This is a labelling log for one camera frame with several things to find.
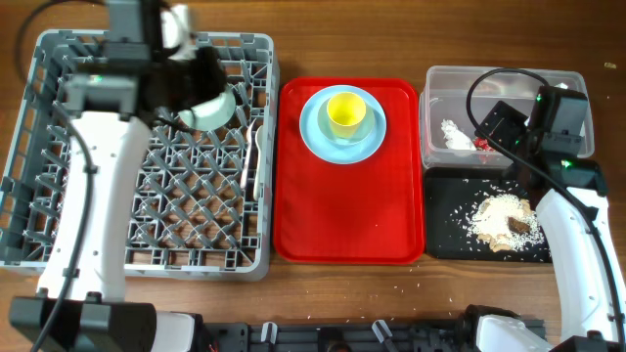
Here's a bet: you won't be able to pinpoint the white napkin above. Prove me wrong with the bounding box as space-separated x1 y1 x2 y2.
441 119 476 151

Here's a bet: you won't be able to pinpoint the green bowl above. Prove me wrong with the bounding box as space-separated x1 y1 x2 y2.
178 86 237 132

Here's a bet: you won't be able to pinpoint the rice and food scraps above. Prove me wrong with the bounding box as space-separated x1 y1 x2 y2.
446 178 547 253

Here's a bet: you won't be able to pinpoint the white plastic spoon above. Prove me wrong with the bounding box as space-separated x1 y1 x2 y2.
253 125 264 200

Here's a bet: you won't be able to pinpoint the red strawberry snack wrapper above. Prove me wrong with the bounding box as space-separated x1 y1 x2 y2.
472 137 496 153

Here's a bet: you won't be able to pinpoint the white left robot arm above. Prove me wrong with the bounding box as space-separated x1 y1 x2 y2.
10 46 233 351

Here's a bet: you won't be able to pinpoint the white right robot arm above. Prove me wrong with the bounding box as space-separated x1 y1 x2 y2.
476 98 625 351

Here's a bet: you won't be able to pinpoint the black waste tray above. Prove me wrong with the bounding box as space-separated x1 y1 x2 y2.
424 167 552 263

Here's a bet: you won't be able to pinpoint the grey dishwasher rack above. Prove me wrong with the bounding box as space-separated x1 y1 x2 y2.
1 29 280 281

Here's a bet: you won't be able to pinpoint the clear plastic bin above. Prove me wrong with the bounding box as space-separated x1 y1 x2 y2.
419 65 596 175

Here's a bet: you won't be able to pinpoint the light blue bowl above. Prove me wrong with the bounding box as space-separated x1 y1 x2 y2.
317 99 376 147

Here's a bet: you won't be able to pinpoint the red plastic tray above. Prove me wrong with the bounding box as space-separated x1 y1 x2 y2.
272 77 425 265

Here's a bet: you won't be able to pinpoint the yellow plastic cup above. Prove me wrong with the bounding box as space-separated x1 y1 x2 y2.
327 92 367 138

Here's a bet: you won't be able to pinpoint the light blue plate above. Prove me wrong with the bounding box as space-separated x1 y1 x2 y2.
299 85 387 164

